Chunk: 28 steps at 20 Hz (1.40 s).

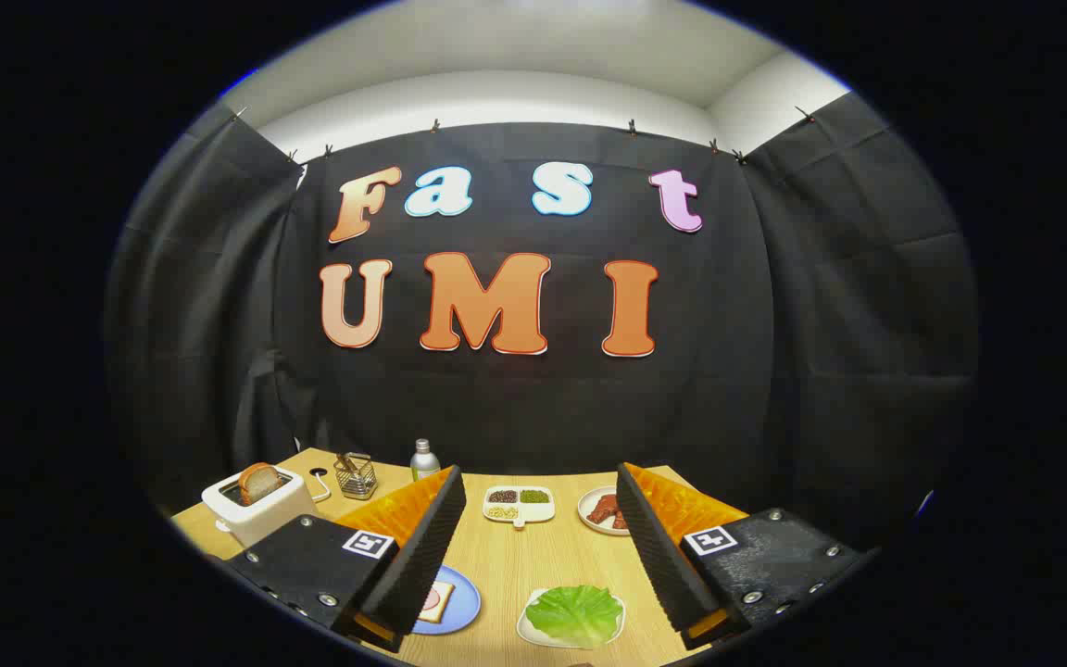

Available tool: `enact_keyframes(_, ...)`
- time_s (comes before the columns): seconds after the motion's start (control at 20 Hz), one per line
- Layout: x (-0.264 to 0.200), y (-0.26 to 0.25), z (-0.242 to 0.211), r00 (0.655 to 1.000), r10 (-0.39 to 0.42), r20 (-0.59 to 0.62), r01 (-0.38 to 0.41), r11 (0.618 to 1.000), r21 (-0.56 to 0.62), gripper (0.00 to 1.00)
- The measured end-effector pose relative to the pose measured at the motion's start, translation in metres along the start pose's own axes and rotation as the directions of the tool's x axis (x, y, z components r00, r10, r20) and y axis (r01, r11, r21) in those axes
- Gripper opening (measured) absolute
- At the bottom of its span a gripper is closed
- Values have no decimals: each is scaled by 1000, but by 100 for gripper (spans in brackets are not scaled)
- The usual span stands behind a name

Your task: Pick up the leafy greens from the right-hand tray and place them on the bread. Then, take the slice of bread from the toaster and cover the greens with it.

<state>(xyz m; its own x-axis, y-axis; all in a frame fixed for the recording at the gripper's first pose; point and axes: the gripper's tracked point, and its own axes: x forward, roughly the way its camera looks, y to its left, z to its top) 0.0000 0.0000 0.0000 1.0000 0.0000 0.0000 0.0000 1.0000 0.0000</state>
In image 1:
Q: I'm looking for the white toaster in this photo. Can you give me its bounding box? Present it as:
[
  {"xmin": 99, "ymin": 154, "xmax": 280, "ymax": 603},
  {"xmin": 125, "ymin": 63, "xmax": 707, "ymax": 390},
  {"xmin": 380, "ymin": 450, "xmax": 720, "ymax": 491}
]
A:
[{"xmin": 202, "ymin": 466, "xmax": 317, "ymax": 549}]

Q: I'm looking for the green lettuce leaf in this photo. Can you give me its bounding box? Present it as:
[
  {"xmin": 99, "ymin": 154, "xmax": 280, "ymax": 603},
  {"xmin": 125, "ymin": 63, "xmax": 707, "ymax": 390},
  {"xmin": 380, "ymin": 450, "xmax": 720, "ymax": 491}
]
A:
[{"xmin": 525, "ymin": 585, "xmax": 624, "ymax": 648}]

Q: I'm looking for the white divided seed dish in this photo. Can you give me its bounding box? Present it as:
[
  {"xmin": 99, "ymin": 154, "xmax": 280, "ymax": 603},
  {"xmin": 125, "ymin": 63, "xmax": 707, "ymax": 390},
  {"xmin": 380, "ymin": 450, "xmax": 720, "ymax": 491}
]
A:
[{"xmin": 483, "ymin": 485, "xmax": 556, "ymax": 530}]

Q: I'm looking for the toasted bread slice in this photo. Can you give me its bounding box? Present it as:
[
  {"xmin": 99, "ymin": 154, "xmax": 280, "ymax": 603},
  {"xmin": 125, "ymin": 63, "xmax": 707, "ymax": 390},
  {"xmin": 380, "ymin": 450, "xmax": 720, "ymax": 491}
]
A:
[{"xmin": 237, "ymin": 462, "xmax": 282, "ymax": 506}]

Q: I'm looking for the green label metal bottle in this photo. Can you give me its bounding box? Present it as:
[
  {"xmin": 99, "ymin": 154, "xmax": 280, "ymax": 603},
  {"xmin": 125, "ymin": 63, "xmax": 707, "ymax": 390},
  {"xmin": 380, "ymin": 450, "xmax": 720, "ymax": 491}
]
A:
[{"xmin": 410, "ymin": 438, "xmax": 442, "ymax": 483}]

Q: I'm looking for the white square plate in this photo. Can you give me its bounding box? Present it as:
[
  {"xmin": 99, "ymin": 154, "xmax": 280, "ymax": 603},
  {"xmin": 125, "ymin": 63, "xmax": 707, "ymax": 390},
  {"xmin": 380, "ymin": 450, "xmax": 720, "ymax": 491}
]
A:
[{"xmin": 516, "ymin": 588, "xmax": 627, "ymax": 649}]

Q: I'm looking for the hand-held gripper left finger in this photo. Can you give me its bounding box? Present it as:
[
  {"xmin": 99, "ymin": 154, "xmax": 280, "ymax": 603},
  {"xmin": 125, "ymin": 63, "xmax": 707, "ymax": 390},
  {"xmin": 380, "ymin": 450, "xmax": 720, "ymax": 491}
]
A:
[{"xmin": 226, "ymin": 466, "xmax": 468, "ymax": 654}]

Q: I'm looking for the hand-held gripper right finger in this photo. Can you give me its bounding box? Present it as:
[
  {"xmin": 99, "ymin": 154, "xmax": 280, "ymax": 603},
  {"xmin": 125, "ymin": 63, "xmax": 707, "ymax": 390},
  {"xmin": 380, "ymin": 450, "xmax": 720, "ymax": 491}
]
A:
[{"xmin": 615, "ymin": 462, "xmax": 870, "ymax": 651}]

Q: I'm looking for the white round plate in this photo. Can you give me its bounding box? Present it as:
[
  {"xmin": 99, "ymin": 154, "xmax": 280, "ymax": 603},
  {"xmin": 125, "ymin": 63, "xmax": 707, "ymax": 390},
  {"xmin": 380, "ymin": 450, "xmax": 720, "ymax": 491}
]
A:
[{"xmin": 577, "ymin": 486, "xmax": 632, "ymax": 536}]

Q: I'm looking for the white bread slice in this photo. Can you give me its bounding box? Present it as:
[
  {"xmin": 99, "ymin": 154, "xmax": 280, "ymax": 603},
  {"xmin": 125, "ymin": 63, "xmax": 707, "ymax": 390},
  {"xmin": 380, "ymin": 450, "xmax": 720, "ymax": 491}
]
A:
[{"xmin": 420, "ymin": 581, "xmax": 456, "ymax": 623}]

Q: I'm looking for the metal wire basket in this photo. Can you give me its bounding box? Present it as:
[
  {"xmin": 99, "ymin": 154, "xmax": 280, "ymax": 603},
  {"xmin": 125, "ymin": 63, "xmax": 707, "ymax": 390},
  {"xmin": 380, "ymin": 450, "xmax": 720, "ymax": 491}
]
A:
[{"xmin": 334, "ymin": 452, "xmax": 379, "ymax": 501}]

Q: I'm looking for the blue round plate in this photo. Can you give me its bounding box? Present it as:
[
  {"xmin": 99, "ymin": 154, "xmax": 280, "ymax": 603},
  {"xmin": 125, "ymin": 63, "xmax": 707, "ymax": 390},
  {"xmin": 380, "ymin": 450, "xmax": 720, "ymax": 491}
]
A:
[{"xmin": 411, "ymin": 565, "xmax": 482, "ymax": 636}]

